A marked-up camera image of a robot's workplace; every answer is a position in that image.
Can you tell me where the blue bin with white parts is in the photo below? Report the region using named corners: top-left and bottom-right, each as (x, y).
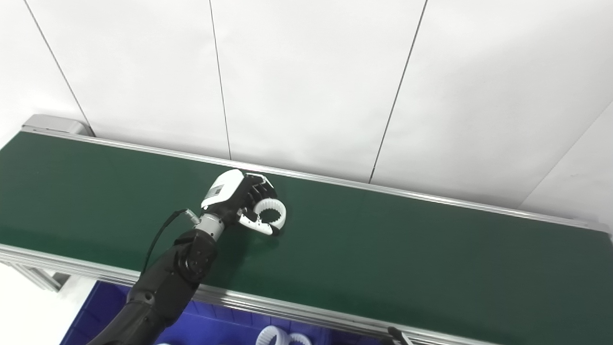
top-left (60, 280), bottom-right (384, 345)

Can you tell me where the green conveyor belt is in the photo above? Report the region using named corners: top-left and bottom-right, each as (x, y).
top-left (0, 114), bottom-right (613, 345)
top-left (0, 132), bottom-right (613, 345)

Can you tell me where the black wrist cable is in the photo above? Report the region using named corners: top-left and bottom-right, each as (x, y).
top-left (141, 208), bottom-right (200, 276)

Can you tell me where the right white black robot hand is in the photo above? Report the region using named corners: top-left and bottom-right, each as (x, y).
top-left (387, 327), bottom-right (413, 345)

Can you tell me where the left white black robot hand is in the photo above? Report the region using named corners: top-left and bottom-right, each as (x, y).
top-left (200, 169), bottom-right (278, 236)

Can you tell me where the aluminium conveyor leg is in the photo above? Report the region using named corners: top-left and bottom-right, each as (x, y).
top-left (10, 264), bottom-right (70, 292)

